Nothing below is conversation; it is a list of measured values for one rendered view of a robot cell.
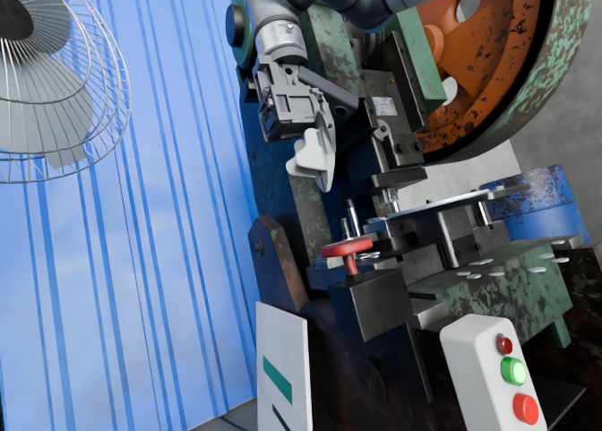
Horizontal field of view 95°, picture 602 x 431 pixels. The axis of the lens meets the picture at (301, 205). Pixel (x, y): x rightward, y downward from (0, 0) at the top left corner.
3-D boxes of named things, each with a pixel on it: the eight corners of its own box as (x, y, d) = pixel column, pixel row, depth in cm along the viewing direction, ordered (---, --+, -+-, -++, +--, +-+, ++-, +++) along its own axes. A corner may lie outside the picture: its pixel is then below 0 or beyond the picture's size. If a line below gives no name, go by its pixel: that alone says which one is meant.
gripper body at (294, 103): (265, 147, 43) (248, 77, 44) (313, 143, 47) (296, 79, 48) (281, 124, 36) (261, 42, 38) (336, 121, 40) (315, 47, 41)
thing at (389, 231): (430, 225, 74) (425, 209, 75) (390, 237, 67) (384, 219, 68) (405, 230, 82) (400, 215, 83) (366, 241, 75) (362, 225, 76)
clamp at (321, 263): (384, 251, 68) (373, 211, 70) (328, 269, 61) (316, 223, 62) (369, 253, 74) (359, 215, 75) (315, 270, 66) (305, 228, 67)
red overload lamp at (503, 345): (518, 352, 31) (511, 331, 32) (506, 361, 30) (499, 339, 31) (508, 350, 32) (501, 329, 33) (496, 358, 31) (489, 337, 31)
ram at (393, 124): (437, 160, 69) (403, 56, 73) (394, 167, 63) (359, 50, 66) (390, 181, 85) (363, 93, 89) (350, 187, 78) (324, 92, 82)
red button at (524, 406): (543, 418, 30) (533, 391, 31) (529, 431, 29) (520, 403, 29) (530, 413, 31) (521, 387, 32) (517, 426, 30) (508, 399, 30)
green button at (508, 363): (529, 380, 31) (521, 354, 31) (517, 392, 30) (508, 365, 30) (518, 376, 32) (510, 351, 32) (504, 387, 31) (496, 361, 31)
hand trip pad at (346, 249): (391, 289, 38) (374, 235, 39) (356, 303, 35) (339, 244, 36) (359, 287, 44) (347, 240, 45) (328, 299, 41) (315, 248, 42)
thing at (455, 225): (555, 249, 51) (529, 179, 53) (516, 269, 44) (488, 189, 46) (439, 257, 73) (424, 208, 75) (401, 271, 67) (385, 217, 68)
